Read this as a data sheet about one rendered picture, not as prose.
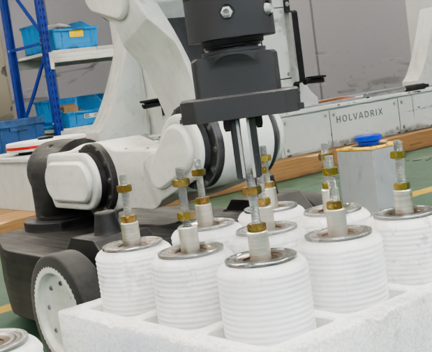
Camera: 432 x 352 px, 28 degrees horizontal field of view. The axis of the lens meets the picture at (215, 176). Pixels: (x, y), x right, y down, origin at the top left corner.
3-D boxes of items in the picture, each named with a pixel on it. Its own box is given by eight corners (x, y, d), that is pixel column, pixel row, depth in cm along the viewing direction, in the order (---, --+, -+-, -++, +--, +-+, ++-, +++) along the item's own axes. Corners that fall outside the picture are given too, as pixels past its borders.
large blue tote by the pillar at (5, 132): (-39, 184, 570) (-49, 128, 566) (17, 173, 597) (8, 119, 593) (-3, 184, 532) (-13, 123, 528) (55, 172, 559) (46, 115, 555)
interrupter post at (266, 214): (275, 229, 108) (271, 203, 107) (277, 232, 105) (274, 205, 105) (256, 232, 108) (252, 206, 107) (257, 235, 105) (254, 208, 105)
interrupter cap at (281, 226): (293, 223, 110) (292, 218, 110) (301, 233, 103) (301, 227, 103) (234, 231, 110) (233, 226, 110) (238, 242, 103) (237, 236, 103)
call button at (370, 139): (349, 150, 130) (348, 137, 130) (368, 146, 133) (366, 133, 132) (370, 149, 127) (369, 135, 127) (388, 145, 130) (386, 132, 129)
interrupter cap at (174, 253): (172, 265, 94) (172, 259, 94) (149, 257, 101) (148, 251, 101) (235, 251, 97) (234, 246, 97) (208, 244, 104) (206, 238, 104)
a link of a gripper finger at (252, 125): (253, 178, 88) (245, 116, 87) (254, 174, 91) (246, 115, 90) (269, 176, 87) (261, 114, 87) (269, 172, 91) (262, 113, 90)
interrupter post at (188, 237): (185, 258, 98) (181, 229, 97) (177, 255, 100) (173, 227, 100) (204, 253, 99) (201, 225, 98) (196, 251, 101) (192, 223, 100)
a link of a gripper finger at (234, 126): (246, 175, 91) (239, 116, 90) (246, 179, 88) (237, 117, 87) (231, 177, 91) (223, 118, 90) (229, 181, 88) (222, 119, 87)
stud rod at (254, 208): (254, 247, 89) (244, 174, 89) (254, 246, 90) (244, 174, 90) (264, 246, 89) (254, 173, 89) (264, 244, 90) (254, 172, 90)
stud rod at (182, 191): (194, 232, 99) (185, 166, 98) (187, 234, 98) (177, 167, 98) (189, 232, 100) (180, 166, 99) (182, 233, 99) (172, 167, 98)
